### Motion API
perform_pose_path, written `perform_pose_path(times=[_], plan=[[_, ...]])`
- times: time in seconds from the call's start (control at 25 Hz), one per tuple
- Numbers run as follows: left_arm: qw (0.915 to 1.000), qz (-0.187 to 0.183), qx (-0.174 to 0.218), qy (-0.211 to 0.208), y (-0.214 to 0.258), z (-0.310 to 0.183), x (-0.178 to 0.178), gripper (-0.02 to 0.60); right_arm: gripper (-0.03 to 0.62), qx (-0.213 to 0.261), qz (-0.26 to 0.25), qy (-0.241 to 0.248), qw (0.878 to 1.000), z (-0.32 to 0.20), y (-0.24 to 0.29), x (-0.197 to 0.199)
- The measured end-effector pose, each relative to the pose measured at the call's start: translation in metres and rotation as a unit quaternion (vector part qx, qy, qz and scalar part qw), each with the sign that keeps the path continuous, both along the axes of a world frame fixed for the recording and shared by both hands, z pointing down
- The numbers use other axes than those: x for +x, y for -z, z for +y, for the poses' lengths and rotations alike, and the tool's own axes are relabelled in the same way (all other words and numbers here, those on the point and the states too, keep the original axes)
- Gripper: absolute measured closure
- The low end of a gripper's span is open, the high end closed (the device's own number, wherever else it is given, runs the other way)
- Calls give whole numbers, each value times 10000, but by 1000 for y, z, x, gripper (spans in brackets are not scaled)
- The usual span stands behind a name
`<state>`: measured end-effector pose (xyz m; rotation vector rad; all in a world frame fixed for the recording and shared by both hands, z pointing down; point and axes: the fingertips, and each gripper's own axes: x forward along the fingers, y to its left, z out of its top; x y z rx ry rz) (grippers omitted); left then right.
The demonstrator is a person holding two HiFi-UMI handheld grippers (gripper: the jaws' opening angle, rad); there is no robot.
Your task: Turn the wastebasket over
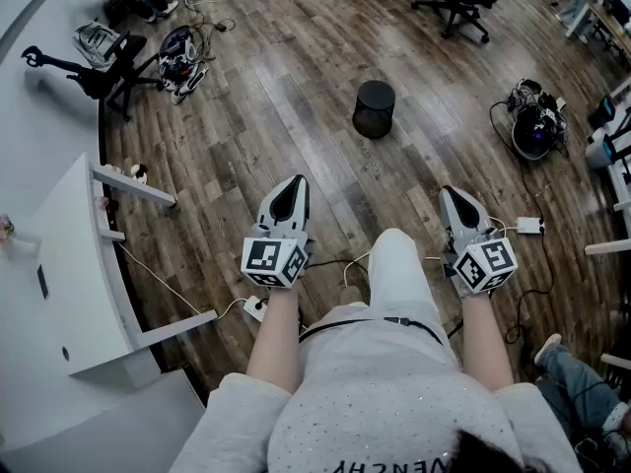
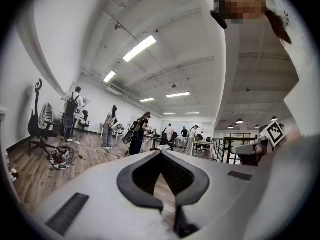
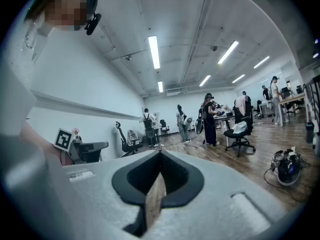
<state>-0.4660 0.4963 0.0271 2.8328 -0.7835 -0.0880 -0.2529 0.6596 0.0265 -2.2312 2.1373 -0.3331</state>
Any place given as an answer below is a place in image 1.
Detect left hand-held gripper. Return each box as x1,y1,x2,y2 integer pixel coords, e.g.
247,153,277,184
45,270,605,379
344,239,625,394
240,173,316,291

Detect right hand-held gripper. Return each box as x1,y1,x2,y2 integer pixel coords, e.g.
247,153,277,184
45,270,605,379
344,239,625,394
438,184,519,298

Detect black mesh waste bin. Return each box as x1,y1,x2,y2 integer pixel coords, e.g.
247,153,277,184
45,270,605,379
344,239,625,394
352,79,397,140

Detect person's right forearm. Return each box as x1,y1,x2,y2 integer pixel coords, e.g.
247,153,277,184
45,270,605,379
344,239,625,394
460,288,517,392

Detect person's left forearm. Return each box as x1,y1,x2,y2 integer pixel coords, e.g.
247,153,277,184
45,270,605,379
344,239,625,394
245,286,303,393

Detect white power adapter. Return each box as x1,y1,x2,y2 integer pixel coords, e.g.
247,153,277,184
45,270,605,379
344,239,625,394
515,216,546,237

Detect person's white trousers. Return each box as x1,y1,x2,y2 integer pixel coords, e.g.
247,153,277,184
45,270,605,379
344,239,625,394
367,228,444,335

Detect person's grey shirt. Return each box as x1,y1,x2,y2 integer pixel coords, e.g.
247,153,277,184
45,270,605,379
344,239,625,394
170,303,586,473

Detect black high-back office chair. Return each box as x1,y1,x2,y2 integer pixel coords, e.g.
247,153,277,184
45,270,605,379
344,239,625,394
20,30,165,122

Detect grey backpack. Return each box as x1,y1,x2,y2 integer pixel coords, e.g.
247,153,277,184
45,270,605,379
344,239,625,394
72,19,123,72

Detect thin white looped cable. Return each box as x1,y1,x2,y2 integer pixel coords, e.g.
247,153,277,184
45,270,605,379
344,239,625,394
342,250,373,291

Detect grey gear pile with cables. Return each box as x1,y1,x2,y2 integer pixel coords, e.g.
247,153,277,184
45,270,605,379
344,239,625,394
507,78,572,163
156,24,212,106

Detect black body cable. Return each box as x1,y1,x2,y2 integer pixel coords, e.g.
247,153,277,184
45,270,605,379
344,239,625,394
297,315,445,348

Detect white frame desk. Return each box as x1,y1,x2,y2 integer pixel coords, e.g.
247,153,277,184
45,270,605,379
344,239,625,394
584,163,631,258

